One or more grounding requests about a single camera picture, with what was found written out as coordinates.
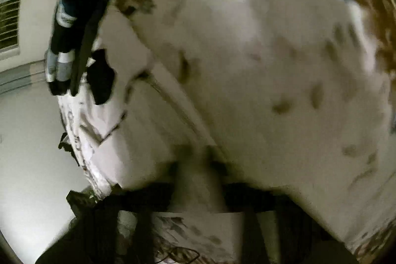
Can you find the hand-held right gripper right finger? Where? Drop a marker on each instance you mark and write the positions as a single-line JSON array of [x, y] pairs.
[[256, 202]]

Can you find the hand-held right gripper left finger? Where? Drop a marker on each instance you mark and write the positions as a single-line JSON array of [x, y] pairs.
[[136, 199]]

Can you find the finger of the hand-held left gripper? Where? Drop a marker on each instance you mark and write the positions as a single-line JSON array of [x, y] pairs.
[[100, 78]]

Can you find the white printed small garment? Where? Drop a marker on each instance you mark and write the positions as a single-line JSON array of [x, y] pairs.
[[139, 143]]

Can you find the white leaf-print bed sheet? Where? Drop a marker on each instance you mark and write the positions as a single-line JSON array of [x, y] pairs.
[[263, 50]]

